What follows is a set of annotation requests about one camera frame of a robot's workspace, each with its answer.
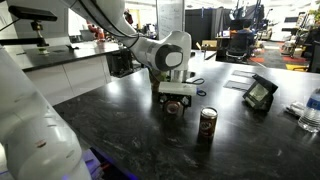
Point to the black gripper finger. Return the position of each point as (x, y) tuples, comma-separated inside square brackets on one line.
[(162, 101), (187, 101)]

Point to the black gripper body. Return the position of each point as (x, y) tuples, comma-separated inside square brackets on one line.
[(174, 98)]

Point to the orange soda can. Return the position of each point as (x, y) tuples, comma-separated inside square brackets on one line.
[(173, 108)]

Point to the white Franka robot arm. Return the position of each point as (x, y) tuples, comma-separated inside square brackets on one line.
[(33, 140)]

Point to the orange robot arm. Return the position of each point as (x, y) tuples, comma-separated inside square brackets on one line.
[(98, 33)]

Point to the brown root beer can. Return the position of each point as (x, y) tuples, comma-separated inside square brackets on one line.
[(208, 124)]

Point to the black box under counter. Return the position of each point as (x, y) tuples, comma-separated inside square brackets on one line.
[(120, 62)]

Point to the white cabinet dark counter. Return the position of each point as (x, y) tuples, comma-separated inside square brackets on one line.
[(66, 77)]

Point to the cardboard box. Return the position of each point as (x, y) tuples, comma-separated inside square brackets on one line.
[(209, 44)]

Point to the small black framed display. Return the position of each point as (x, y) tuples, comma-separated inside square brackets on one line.
[(260, 93)]

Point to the small computer monitor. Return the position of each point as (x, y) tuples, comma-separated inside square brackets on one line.
[(226, 33)]

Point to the white whiteboard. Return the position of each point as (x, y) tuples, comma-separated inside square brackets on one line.
[(170, 18)]

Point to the black partition curtain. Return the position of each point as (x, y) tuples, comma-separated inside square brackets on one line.
[(206, 23)]

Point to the seated person dark shirt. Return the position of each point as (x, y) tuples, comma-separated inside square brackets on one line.
[(246, 33)]

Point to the crumpled white wrapper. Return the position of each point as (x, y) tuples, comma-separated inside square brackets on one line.
[(295, 108)]

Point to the clear water bottle blue label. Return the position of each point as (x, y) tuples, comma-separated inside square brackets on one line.
[(311, 111)]

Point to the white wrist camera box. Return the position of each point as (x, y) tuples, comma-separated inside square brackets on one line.
[(177, 88)]

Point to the black camera on stand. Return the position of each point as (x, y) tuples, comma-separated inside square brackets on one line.
[(33, 14)]

